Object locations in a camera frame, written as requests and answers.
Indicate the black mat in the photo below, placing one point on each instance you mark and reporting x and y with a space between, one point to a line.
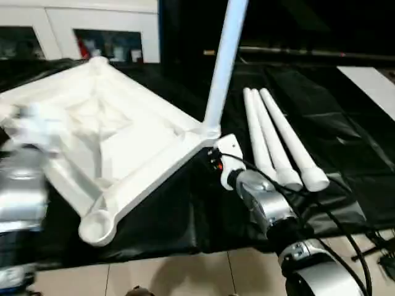
169 216

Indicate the red fire extinguisher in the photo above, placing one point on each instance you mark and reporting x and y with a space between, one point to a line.
81 49

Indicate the white plastic table top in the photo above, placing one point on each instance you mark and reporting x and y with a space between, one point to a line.
123 108

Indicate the white flat board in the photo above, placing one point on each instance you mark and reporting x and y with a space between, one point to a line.
370 86

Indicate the white cabinet with windows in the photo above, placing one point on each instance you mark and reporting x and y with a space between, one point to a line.
92 15

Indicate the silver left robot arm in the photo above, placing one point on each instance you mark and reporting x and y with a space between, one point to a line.
21 185

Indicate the black case with yellow label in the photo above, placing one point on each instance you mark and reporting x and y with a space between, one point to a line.
185 31

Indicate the white plastic table leg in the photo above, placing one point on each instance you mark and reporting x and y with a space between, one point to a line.
222 77
276 148
256 132
290 138

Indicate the silver metal bar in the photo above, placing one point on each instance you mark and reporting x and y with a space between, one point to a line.
308 51

